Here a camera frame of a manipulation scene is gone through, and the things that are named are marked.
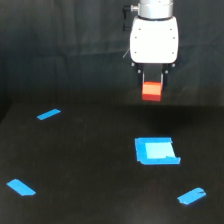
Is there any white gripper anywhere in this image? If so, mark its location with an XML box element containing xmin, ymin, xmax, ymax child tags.
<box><xmin>130</xmin><ymin>17</ymin><xmax>179</xmax><ymax>89</ymax></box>

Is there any red hexagonal block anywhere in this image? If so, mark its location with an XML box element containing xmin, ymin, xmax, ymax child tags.
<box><xmin>142</xmin><ymin>82</ymin><xmax>162</xmax><ymax>101</ymax></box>

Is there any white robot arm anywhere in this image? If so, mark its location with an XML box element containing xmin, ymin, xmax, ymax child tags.
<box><xmin>122</xmin><ymin>0</ymin><xmax>179</xmax><ymax>88</ymax></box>

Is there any blue tape square marker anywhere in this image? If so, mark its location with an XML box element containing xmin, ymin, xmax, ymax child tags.
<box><xmin>135</xmin><ymin>137</ymin><xmax>181</xmax><ymax>165</ymax></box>

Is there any blue tape strip far left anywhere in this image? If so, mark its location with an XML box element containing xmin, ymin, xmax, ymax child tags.
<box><xmin>37</xmin><ymin>109</ymin><xmax>61</xmax><ymax>120</ymax></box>

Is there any blue tape strip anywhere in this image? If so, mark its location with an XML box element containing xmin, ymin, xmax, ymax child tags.
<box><xmin>7</xmin><ymin>179</ymin><xmax>36</xmax><ymax>196</ymax></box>
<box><xmin>37</xmin><ymin>109</ymin><xmax>61</xmax><ymax>120</ymax></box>
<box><xmin>178</xmin><ymin>187</ymin><xmax>206</xmax><ymax>205</ymax></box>

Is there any blue tape strip near right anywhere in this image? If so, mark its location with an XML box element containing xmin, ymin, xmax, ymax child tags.
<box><xmin>178</xmin><ymin>187</ymin><xmax>206</xmax><ymax>205</ymax></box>

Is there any blue tape strip near left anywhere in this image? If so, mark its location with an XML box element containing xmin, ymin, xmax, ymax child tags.
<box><xmin>7</xmin><ymin>179</ymin><xmax>36</xmax><ymax>196</ymax></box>

